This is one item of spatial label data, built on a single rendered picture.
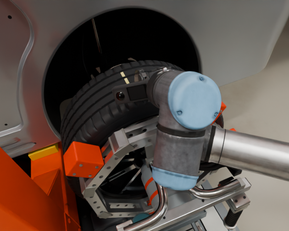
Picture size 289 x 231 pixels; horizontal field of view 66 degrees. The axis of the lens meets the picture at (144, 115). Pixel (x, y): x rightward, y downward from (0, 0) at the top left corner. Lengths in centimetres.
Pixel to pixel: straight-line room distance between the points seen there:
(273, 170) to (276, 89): 217
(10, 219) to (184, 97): 52
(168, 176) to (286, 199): 156
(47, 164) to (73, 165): 63
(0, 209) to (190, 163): 44
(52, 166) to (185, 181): 92
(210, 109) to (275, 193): 157
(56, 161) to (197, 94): 100
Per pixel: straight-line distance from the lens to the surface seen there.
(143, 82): 54
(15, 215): 67
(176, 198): 76
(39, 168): 127
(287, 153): 56
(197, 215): 154
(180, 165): 40
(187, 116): 36
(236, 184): 70
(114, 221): 131
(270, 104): 250
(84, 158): 65
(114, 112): 66
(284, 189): 196
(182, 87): 36
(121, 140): 64
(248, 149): 54
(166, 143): 40
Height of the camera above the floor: 162
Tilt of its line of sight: 46 degrees down
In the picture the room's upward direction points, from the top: 9 degrees counter-clockwise
